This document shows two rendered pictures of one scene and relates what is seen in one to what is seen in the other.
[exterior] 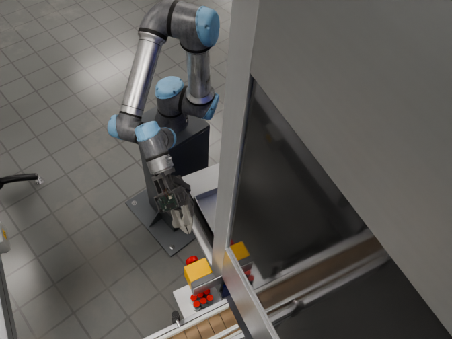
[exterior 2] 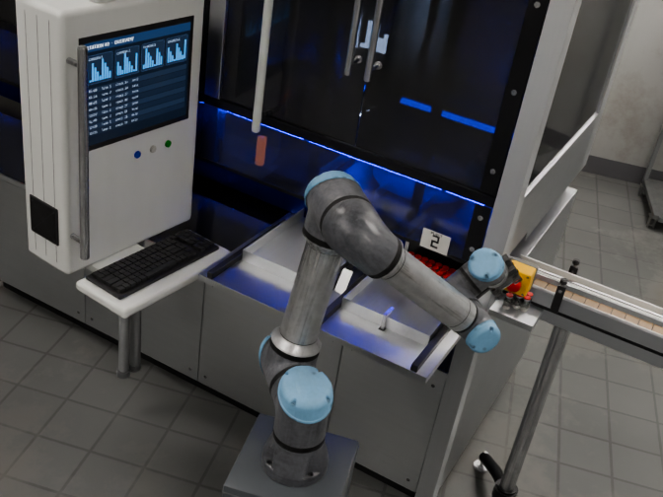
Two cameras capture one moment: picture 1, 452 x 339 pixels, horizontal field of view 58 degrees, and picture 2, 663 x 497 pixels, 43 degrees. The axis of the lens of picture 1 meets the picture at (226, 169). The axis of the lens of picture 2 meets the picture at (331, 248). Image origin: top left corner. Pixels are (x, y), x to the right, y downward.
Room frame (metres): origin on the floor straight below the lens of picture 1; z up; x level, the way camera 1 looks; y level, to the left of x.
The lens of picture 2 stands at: (1.99, 1.41, 2.17)
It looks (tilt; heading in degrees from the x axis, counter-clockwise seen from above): 31 degrees down; 236
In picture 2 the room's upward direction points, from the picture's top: 9 degrees clockwise
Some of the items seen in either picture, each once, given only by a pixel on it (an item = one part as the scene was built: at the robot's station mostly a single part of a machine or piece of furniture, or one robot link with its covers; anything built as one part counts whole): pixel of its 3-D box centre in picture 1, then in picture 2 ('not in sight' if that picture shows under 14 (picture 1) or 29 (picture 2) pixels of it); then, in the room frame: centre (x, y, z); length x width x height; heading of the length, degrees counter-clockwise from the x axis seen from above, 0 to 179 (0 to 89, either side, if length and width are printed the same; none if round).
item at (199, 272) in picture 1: (199, 276); (519, 277); (0.44, 0.05, 0.99); 0.08 x 0.07 x 0.07; 32
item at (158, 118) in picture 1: (171, 114); (297, 446); (1.23, 0.27, 0.84); 0.15 x 0.15 x 0.10
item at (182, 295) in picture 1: (200, 303); (517, 309); (0.40, 0.04, 0.87); 0.14 x 0.13 x 0.02; 32
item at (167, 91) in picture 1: (171, 95); (302, 403); (1.23, 0.26, 0.96); 0.13 x 0.12 x 0.14; 77
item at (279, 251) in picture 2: not in sight; (311, 248); (0.85, -0.39, 0.90); 0.34 x 0.26 x 0.04; 32
